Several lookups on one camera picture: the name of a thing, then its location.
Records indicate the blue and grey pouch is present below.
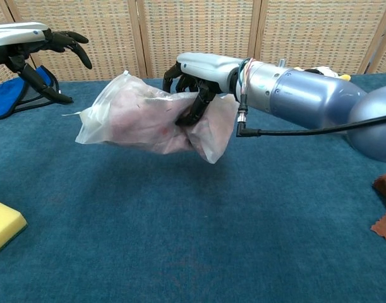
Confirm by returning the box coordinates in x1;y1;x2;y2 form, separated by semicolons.
0;64;73;120

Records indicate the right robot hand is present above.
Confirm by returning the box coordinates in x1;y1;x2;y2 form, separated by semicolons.
162;52;244;127

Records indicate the yellow sponge block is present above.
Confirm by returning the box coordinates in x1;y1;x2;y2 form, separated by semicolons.
0;198;28;258

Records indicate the black and white plush toy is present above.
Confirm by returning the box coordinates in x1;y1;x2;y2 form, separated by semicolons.
295;65;352;82

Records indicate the plastic bag with pink cloth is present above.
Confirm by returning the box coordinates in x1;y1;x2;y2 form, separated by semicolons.
61;71;241;164

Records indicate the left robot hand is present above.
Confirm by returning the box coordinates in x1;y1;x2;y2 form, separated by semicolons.
0;21;93;104

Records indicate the blue carpet table cover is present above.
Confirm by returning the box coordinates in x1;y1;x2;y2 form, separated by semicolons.
0;73;386;303

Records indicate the woven wooden folding screen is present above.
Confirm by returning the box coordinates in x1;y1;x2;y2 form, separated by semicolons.
0;0;386;86

